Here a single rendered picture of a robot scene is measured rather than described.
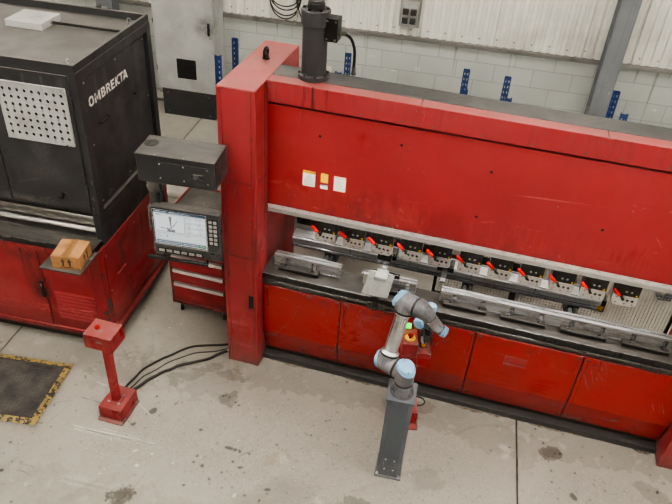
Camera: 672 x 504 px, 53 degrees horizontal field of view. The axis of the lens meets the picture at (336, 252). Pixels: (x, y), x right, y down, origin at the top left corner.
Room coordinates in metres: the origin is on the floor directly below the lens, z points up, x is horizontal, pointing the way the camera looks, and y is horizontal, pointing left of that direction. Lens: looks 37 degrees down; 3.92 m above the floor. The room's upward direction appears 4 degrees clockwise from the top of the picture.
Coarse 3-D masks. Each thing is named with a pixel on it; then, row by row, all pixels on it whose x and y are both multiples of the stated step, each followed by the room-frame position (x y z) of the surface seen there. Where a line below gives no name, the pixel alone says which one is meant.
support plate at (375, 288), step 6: (372, 276) 3.68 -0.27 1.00; (390, 276) 3.70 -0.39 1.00; (366, 282) 3.61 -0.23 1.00; (372, 282) 3.62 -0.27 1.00; (378, 282) 3.62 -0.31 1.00; (384, 282) 3.63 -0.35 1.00; (390, 282) 3.63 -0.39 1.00; (366, 288) 3.55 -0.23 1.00; (372, 288) 3.55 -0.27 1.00; (378, 288) 3.56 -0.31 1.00; (384, 288) 3.56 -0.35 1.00; (390, 288) 3.57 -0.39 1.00; (366, 294) 3.49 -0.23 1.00; (372, 294) 3.49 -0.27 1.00; (378, 294) 3.49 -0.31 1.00; (384, 294) 3.50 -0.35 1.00
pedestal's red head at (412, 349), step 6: (408, 330) 3.40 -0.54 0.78; (414, 330) 3.40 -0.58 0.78; (402, 342) 3.29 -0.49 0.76; (408, 342) 3.28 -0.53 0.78; (414, 342) 3.28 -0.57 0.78; (420, 342) 3.35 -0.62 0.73; (432, 342) 3.27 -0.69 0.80; (402, 348) 3.26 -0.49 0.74; (408, 348) 3.26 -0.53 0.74; (414, 348) 3.26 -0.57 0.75; (420, 348) 3.31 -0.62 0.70; (426, 348) 3.31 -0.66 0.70; (402, 354) 3.26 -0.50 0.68; (408, 354) 3.26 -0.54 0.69; (414, 354) 3.26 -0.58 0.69; (420, 354) 3.26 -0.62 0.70; (426, 354) 3.26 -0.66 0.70
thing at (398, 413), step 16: (416, 384) 2.91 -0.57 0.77; (400, 400) 2.77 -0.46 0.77; (384, 416) 2.81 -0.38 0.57; (400, 416) 2.76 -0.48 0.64; (384, 432) 2.79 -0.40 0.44; (400, 432) 2.76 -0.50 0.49; (384, 448) 2.77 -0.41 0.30; (400, 448) 2.76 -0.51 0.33; (384, 464) 2.77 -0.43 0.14; (400, 464) 2.77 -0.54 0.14
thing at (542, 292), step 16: (304, 240) 4.11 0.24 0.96; (352, 256) 4.03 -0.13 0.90; (368, 256) 4.00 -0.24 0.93; (432, 272) 3.90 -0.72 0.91; (448, 272) 3.87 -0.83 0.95; (464, 272) 3.85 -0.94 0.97; (480, 272) 3.84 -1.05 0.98; (512, 272) 3.88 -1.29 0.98; (496, 288) 3.79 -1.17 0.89; (512, 288) 3.76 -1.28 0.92; (528, 288) 3.74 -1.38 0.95; (544, 288) 3.72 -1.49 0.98; (576, 288) 3.74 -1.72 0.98; (576, 304) 3.66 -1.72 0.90; (592, 304) 3.64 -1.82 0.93
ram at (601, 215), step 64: (320, 128) 3.82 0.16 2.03; (384, 128) 3.73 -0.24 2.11; (320, 192) 3.82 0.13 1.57; (384, 192) 3.72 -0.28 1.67; (448, 192) 3.63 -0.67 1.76; (512, 192) 3.55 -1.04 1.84; (576, 192) 3.47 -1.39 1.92; (640, 192) 3.39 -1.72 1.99; (576, 256) 3.44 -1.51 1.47; (640, 256) 3.36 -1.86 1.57
